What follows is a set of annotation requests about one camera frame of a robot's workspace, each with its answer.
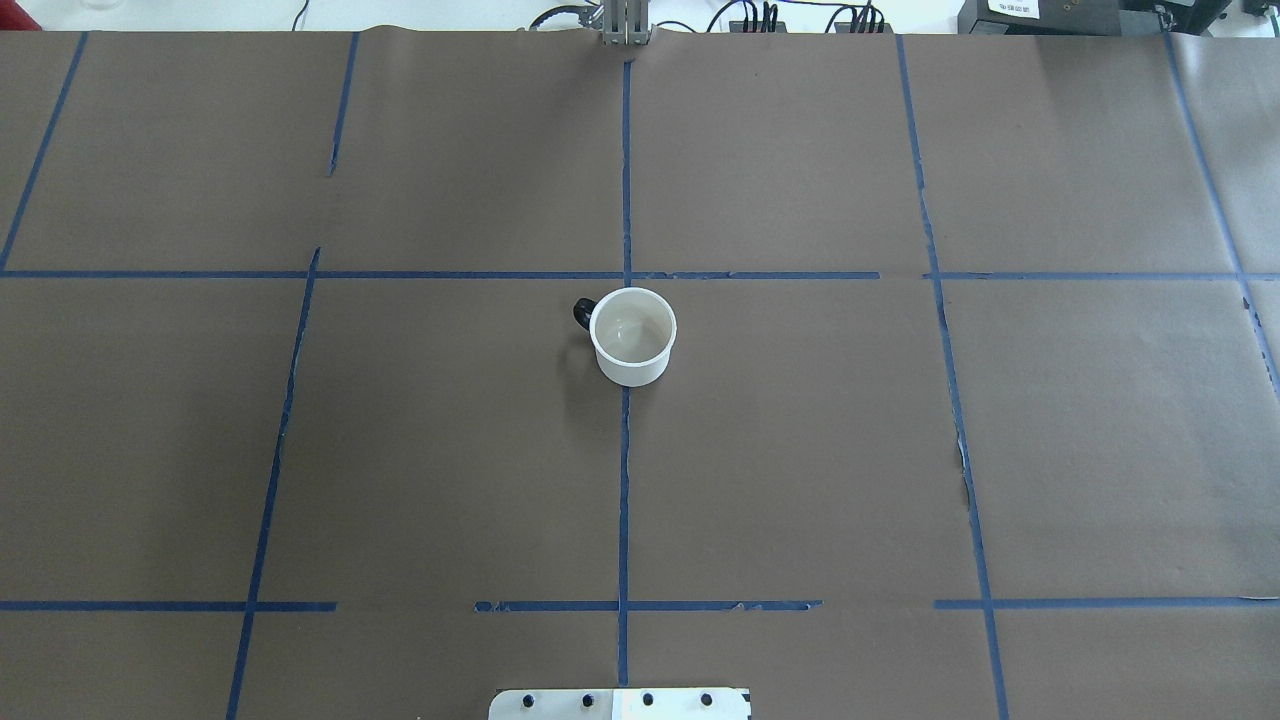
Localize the white camera pole base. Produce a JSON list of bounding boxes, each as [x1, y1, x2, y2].
[[488, 687, 753, 719]]

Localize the aluminium frame post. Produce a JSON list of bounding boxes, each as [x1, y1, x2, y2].
[[598, 0, 652, 46]]

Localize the white mug black handle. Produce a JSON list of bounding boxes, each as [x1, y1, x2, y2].
[[572, 287, 678, 388]]

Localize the brown paper table cover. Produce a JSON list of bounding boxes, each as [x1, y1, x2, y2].
[[3, 27, 1277, 719]]

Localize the black computer box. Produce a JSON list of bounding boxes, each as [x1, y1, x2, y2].
[[956, 0, 1123, 36]]

